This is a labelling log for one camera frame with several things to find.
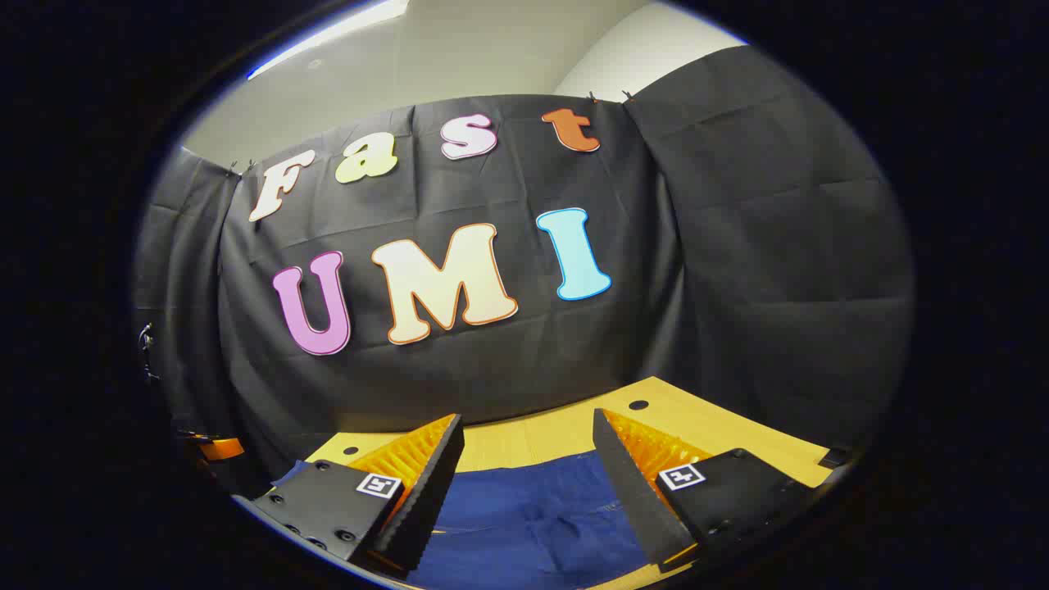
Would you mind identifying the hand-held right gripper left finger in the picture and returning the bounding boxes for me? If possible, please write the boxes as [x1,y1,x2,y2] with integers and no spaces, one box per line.
[250,414,466,574]

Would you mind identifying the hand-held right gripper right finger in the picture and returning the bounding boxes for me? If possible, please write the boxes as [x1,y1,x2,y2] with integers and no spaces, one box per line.
[592,408,820,574]

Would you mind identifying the blue jeans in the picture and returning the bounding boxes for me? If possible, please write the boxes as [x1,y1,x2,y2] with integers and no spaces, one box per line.
[275,451,677,589]

